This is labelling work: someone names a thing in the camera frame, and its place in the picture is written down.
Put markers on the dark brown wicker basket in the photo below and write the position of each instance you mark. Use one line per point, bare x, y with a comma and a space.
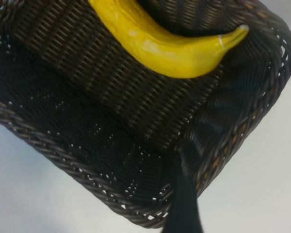
87, 97

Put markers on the yellow banana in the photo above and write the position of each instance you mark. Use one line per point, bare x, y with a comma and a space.
169, 53

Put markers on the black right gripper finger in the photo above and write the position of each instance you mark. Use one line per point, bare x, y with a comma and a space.
184, 199

